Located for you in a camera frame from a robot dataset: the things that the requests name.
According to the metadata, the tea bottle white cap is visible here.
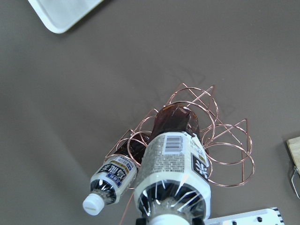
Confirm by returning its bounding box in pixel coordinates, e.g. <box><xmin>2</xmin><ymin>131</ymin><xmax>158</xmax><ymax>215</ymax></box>
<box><xmin>134</xmin><ymin>104</ymin><xmax>211</xmax><ymax>225</ymax></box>

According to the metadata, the copper wire bottle basket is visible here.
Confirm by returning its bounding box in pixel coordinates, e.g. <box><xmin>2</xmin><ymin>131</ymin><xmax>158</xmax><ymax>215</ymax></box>
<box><xmin>107</xmin><ymin>83</ymin><xmax>255</xmax><ymax>187</ymax></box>

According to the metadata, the white rabbit tray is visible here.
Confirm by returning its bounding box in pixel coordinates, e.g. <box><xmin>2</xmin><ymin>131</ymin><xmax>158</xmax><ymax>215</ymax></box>
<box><xmin>29</xmin><ymin>0</ymin><xmax>102</xmax><ymax>34</ymax></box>

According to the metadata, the bamboo cutting board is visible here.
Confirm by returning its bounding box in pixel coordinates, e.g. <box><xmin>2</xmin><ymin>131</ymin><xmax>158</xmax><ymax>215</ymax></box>
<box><xmin>286</xmin><ymin>137</ymin><xmax>300</xmax><ymax>200</ymax></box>

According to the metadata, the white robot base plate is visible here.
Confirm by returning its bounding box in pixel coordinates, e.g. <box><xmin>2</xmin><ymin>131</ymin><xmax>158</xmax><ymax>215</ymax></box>
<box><xmin>204</xmin><ymin>207</ymin><xmax>285</xmax><ymax>225</ymax></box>

